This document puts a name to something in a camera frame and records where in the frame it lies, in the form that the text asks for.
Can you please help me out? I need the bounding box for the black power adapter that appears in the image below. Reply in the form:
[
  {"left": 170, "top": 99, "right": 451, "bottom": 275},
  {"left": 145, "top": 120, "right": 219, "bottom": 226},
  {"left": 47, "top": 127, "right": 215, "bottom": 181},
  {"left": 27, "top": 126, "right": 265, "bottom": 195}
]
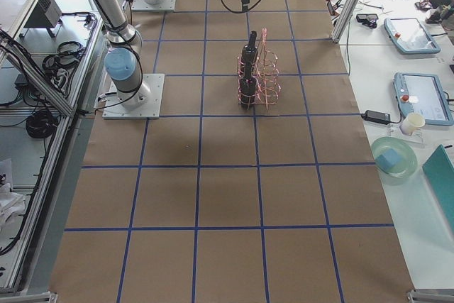
[{"left": 361, "top": 110, "right": 391, "bottom": 125}]

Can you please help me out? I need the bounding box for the aluminium frame post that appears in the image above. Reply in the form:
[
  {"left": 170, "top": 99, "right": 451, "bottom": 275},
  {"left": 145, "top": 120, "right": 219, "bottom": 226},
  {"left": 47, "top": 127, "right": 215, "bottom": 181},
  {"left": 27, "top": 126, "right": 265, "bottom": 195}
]
[{"left": 331, "top": 0, "right": 376, "bottom": 44}]

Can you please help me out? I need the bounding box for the near blue teach pendant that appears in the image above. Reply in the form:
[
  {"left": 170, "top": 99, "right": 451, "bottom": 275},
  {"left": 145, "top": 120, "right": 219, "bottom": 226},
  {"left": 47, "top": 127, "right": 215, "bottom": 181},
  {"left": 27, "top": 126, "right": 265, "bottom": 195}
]
[{"left": 393, "top": 72, "right": 453, "bottom": 126}]

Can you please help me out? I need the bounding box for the black handheld device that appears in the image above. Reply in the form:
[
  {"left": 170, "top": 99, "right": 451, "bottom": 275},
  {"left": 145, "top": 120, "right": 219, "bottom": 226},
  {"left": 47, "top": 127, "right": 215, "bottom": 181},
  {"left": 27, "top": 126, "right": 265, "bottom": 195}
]
[{"left": 355, "top": 13, "right": 378, "bottom": 28}]

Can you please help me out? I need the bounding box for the coiled black cable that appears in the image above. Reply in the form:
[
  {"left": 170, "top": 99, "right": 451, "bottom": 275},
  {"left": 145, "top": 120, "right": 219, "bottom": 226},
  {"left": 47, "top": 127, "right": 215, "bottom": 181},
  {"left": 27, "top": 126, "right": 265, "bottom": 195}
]
[{"left": 25, "top": 108, "right": 57, "bottom": 140}]

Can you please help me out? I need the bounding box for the far blue teach pendant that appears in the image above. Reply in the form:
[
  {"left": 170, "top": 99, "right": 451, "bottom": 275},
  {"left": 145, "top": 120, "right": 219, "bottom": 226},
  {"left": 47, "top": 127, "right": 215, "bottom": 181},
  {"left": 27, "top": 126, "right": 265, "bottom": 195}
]
[{"left": 384, "top": 18, "right": 441, "bottom": 55}]

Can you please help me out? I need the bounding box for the blue foam cube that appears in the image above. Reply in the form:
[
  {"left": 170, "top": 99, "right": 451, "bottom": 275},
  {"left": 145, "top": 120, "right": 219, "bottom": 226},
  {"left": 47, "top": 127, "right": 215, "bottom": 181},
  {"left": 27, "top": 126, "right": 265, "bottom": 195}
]
[{"left": 375, "top": 148, "right": 404, "bottom": 173}]

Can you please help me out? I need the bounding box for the green translucent plate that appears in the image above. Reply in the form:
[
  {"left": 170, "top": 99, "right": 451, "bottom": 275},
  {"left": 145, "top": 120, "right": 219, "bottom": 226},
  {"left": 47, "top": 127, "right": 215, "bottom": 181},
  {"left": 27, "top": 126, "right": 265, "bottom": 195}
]
[{"left": 371, "top": 136, "right": 418, "bottom": 184}]

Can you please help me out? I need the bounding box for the teal board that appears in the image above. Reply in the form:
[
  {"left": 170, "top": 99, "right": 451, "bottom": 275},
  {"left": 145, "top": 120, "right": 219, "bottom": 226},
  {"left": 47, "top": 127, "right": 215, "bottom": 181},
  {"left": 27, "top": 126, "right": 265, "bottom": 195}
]
[{"left": 422, "top": 145, "right": 453, "bottom": 230}]

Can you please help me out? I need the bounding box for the dark wine bottle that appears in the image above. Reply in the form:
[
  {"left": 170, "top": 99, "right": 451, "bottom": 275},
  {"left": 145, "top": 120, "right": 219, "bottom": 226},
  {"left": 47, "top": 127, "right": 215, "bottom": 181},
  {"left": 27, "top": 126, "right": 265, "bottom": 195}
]
[
  {"left": 240, "top": 31, "right": 258, "bottom": 70},
  {"left": 240, "top": 63, "right": 257, "bottom": 108}
]

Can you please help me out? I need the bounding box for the blue teach pendant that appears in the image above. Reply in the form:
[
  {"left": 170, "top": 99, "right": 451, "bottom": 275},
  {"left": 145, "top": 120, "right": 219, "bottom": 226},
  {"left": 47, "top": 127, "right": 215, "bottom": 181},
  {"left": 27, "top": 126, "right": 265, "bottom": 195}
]
[
  {"left": 393, "top": 72, "right": 453, "bottom": 126},
  {"left": 384, "top": 18, "right": 441, "bottom": 55}
]

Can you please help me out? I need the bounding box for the brown paper table mat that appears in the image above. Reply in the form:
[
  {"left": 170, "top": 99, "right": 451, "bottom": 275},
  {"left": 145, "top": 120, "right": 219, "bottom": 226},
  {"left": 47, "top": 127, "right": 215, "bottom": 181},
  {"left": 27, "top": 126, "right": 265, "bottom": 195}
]
[{"left": 50, "top": 0, "right": 412, "bottom": 302}]

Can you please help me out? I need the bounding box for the grey control box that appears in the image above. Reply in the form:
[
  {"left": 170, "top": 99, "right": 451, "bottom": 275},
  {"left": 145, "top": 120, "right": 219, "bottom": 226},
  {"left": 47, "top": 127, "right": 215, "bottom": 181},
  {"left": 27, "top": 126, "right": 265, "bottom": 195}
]
[{"left": 19, "top": 0, "right": 62, "bottom": 38}]

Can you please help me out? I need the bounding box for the copper wire wine basket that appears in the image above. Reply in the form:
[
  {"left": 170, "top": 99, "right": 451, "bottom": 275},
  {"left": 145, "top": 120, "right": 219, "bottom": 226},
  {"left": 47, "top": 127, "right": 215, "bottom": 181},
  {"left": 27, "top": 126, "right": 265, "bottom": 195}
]
[{"left": 237, "top": 28, "right": 281, "bottom": 109}]

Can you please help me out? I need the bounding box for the white paper cup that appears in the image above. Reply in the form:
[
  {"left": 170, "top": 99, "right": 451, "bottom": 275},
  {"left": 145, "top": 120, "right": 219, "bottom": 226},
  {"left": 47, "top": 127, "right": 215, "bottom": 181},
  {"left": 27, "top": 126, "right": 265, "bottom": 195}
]
[{"left": 399, "top": 112, "right": 426, "bottom": 136}]

